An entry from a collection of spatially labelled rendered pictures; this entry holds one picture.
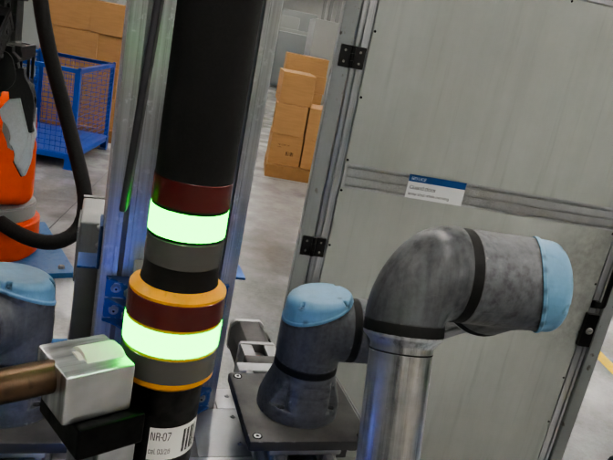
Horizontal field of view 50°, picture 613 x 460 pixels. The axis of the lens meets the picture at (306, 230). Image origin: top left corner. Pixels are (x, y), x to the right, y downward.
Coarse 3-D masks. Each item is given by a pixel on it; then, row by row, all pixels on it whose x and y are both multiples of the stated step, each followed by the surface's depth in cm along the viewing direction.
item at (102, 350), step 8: (88, 344) 28; (96, 344) 28; (104, 344) 28; (112, 344) 28; (72, 352) 27; (80, 352) 27; (88, 352) 27; (96, 352) 27; (104, 352) 27; (112, 352) 28; (120, 352) 28; (80, 360) 27; (88, 360) 27; (96, 360) 27; (104, 360) 27
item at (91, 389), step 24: (96, 336) 29; (72, 360) 27; (120, 360) 27; (72, 384) 26; (96, 384) 26; (120, 384) 27; (48, 408) 28; (72, 408) 26; (96, 408) 27; (120, 408) 28; (72, 432) 26; (96, 432) 27; (120, 432) 27; (72, 456) 30; (96, 456) 28; (120, 456) 29
